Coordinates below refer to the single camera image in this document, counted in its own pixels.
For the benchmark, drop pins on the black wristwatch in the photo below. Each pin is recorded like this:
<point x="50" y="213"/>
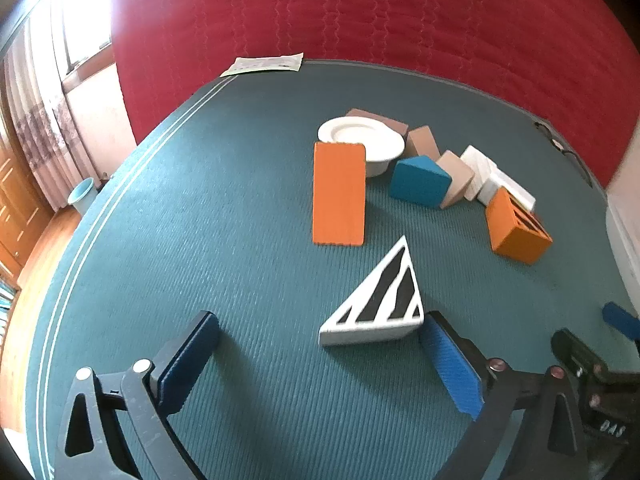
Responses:
<point x="567" y="151"/>

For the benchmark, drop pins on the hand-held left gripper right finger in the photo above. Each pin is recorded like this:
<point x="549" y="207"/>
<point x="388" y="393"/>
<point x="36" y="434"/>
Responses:
<point x="450" y="365"/>

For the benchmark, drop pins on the wooden door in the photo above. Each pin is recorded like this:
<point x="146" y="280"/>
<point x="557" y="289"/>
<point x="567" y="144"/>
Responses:
<point x="20" y="210"/>

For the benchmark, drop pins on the small brown block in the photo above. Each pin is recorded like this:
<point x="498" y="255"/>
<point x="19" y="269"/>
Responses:
<point x="422" y="141"/>

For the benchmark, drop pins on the blue wedge block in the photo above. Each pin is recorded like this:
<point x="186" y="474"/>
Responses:
<point x="417" y="182"/>

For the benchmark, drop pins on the white round dish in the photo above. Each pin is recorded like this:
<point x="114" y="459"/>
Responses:
<point x="350" y="132"/>

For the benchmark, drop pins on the light blue waste bin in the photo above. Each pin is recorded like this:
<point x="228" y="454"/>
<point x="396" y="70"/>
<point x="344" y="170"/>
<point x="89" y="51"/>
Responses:
<point x="82" y="197"/>

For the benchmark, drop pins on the orange slotted block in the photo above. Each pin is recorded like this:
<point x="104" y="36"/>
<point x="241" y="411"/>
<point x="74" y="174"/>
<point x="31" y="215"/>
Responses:
<point x="505" y="225"/>

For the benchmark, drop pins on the teal table mat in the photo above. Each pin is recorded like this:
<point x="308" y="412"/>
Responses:
<point x="225" y="210"/>

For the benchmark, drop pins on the large brown block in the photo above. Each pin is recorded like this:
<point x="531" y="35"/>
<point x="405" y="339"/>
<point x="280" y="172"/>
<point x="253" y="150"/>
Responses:
<point x="395" y="124"/>

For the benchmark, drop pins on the striped white triangle block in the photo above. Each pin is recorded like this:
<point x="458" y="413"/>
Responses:
<point x="385" y="305"/>

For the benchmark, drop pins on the white paper leaflet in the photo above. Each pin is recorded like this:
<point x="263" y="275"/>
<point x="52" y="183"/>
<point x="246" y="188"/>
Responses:
<point x="265" y="63"/>

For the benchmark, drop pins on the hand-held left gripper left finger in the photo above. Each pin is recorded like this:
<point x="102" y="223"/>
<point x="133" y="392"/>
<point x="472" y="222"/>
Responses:
<point x="187" y="360"/>

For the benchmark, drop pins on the bright window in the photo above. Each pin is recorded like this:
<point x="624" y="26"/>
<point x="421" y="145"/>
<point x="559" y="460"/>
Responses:
<point x="87" y="10"/>

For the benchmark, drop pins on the beige wooden block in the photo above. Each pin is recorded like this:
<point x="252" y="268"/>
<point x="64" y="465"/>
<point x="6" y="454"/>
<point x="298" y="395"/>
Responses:
<point x="457" y="175"/>

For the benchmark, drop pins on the patterned curtain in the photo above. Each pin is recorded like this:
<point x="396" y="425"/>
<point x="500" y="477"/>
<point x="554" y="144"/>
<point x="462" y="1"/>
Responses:
<point x="40" y="125"/>

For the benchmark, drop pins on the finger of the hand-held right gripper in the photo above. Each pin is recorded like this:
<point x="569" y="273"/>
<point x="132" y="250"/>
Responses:
<point x="622" y="322"/>
<point x="580" y="357"/>

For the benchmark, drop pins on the red quilted blanket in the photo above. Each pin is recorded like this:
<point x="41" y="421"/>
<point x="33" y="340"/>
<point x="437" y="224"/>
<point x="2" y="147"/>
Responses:
<point x="350" y="10"/>

